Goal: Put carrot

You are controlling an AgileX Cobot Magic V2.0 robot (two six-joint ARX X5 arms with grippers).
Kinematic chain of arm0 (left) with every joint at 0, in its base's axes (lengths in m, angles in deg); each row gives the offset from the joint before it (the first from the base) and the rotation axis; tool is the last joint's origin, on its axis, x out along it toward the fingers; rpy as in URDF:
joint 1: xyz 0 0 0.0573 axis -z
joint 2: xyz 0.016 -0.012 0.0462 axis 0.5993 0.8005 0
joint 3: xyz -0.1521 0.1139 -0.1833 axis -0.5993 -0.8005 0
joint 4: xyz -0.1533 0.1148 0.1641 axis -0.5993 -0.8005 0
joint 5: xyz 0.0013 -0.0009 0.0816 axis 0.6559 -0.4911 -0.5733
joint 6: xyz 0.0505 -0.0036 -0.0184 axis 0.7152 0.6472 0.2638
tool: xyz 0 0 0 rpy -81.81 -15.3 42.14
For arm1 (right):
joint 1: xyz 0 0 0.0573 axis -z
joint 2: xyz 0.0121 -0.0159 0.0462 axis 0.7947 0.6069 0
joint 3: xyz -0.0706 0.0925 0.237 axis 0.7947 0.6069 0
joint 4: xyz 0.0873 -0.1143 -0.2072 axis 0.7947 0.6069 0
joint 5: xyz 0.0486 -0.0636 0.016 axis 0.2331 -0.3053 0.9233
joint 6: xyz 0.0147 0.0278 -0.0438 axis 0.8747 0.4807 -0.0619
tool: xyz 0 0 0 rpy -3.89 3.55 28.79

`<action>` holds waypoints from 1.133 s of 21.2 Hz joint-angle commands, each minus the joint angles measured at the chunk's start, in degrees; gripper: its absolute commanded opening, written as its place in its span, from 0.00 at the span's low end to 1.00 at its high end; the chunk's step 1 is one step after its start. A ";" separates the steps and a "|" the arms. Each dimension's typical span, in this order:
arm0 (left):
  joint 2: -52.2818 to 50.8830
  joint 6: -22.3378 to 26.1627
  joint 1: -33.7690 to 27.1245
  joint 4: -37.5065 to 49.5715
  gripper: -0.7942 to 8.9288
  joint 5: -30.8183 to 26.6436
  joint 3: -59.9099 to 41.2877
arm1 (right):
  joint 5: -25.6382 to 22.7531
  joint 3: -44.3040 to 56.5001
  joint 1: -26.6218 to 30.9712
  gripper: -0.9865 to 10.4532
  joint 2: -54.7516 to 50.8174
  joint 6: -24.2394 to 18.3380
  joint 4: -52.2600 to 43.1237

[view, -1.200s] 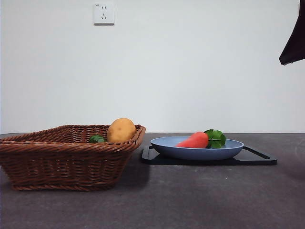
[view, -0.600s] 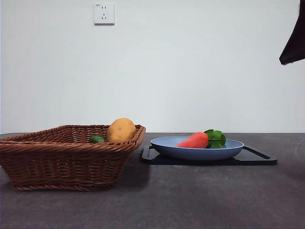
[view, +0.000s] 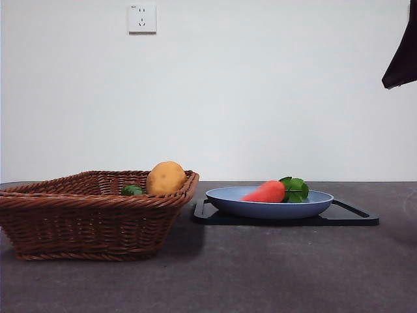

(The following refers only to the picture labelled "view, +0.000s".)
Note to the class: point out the green pepper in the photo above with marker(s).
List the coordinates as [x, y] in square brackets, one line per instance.
[132, 190]

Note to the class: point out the blue round plate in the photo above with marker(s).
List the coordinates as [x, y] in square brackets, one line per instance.
[270, 210]

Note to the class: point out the dark green cutting board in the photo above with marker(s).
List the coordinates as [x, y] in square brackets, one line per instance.
[352, 218]

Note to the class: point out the brown wicker basket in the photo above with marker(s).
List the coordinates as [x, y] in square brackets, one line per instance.
[81, 221]

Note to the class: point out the yellow-brown potato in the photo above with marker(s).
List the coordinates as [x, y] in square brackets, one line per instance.
[164, 179]

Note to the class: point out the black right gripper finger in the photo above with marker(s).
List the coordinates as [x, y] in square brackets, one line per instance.
[404, 58]

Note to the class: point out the orange carrot with green leaves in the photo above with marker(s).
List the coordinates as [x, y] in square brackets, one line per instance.
[267, 192]

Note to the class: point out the white wall socket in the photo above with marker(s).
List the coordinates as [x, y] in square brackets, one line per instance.
[142, 19]

